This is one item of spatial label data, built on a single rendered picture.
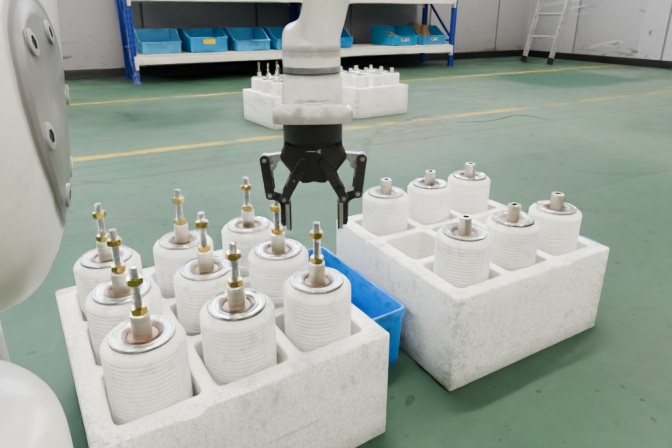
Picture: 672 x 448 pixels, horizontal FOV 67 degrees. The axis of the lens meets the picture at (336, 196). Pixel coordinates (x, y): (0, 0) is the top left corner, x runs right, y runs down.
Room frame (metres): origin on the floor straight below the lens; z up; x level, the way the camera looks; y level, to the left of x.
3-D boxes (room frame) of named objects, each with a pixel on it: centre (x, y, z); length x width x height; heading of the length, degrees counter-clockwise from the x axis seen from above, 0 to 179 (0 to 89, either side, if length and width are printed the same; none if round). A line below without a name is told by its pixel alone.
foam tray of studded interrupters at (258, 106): (3.01, 0.29, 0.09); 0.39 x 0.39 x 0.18; 35
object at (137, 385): (0.51, 0.23, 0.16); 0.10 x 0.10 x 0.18
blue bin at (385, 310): (0.87, 0.00, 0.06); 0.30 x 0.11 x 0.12; 32
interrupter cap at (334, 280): (0.63, 0.03, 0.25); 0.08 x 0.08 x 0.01
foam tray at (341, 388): (0.67, 0.19, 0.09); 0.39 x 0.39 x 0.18; 33
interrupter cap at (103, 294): (0.61, 0.29, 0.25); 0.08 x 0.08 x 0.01
